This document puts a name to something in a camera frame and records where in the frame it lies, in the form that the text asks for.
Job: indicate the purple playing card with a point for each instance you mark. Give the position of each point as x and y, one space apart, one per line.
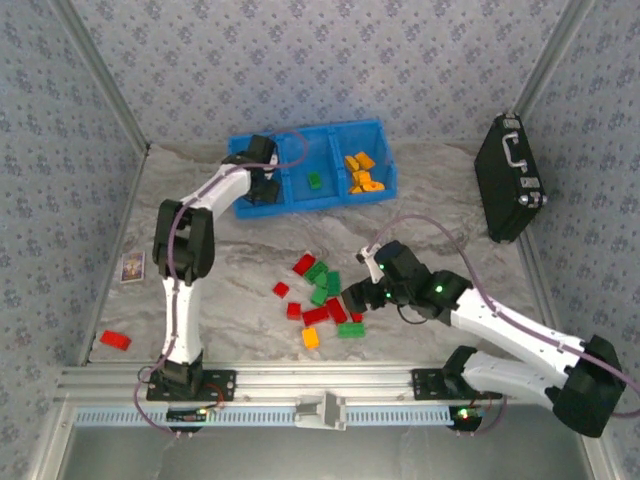
133 267

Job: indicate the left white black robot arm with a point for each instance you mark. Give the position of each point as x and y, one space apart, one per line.
182 310

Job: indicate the grooved aluminium side rail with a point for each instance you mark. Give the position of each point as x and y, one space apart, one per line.
532 270

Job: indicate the grey rail clamp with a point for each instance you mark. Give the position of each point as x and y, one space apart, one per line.
327 412

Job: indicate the red lego brick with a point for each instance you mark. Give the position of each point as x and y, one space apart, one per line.
356 317
336 310
115 340
316 316
294 310
281 289
303 264

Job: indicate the yellow round lego piece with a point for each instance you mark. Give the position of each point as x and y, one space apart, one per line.
373 186

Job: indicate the blue three-compartment plastic bin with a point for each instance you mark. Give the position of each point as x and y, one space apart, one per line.
305 160

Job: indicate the aluminium corner post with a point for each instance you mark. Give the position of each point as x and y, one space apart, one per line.
557 52
103 75

